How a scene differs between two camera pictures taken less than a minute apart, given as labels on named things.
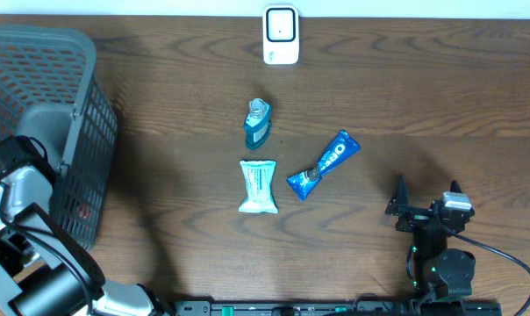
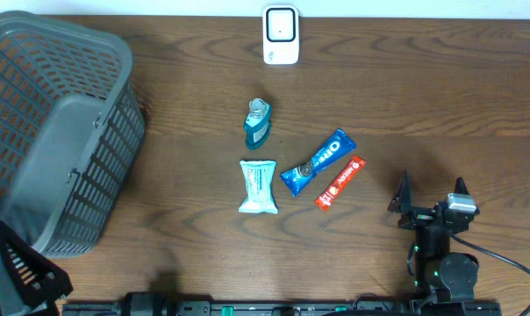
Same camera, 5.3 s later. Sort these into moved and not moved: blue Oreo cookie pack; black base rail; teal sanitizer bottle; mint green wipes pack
Moved: blue Oreo cookie pack
Not moved: mint green wipes pack; teal sanitizer bottle; black base rail
